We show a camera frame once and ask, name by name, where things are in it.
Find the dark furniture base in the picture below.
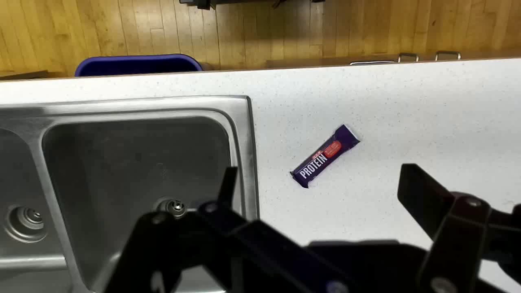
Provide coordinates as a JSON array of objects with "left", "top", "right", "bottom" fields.
[{"left": 177, "top": 0, "right": 327, "bottom": 12}]

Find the stainless steel double sink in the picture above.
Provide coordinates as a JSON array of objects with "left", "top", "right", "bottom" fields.
[{"left": 0, "top": 95, "right": 260, "bottom": 293}]

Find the blue plastic bin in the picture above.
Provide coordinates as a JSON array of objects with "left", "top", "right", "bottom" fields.
[{"left": 73, "top": 53, "right": 205, "bottom": 79}]

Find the purple protein bar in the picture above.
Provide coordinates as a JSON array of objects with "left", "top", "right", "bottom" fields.
[{"left": 288, "top": 125, "right": 361, "bottom": 191}]

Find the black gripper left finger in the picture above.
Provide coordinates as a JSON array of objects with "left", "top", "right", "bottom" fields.
[{"left": 104, "top": 165, "right": 354, "bottom": 293}]

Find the round sink drain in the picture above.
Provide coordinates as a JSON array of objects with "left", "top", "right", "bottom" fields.
[
  {"left": 3, "top": 204, "right": 48, "bottom": 245},
  {"left": 154, "top": 198, "right": 188, "bottom": 219}
]

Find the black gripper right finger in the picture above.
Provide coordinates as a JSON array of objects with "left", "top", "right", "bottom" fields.
[{"left": 397, "top": 162, "right": 521, "bottom": 293}]

